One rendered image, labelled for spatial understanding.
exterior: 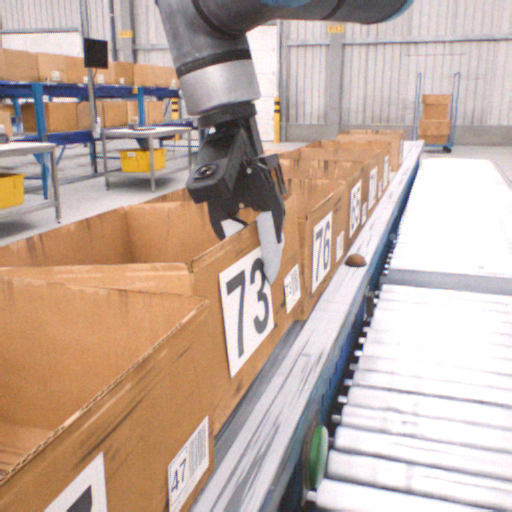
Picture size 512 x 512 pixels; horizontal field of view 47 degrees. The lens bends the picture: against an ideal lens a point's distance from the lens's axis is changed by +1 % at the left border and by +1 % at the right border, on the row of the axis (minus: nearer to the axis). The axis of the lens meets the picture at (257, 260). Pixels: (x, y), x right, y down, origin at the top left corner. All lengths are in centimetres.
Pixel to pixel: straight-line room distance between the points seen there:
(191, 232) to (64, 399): 40
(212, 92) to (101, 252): 36
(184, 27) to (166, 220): 37
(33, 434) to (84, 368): 10
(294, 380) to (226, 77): 36
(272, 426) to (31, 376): 25
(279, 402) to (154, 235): 41
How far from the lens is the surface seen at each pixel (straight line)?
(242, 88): 68
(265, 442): 61
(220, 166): 63
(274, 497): 57
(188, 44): 68
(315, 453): 70
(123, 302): 55
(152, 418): 43
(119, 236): 97
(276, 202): 68
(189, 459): 51
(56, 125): 769
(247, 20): 63
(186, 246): 95
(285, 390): 70
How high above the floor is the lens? 122
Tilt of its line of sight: 16 degrees down
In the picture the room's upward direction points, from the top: straight up
